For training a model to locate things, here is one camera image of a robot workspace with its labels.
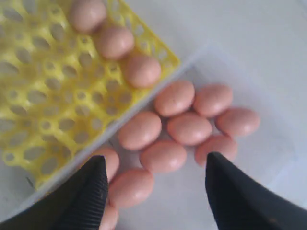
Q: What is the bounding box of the clear plastic bin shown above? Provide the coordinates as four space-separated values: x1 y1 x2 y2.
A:
0 40 307 223

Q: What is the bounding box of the brown egg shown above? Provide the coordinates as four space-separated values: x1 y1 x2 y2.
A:
108 168 154 208
95 147 119 182
99 201 119 230
124 55 162 88
154 80 195 117
95 26 135 60
118 111 162 150
214 107 260 137
140 139 187 173
166 112 213 146
193 84 233 118
69 0 107 33
194 135 237 167

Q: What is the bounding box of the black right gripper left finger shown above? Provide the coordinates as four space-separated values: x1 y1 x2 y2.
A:
0 156 108 230

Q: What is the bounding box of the yellow plastic egg tray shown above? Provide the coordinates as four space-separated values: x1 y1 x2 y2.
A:
0 0 181 189

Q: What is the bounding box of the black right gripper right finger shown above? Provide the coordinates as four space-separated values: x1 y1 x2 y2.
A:
205 152 307 230

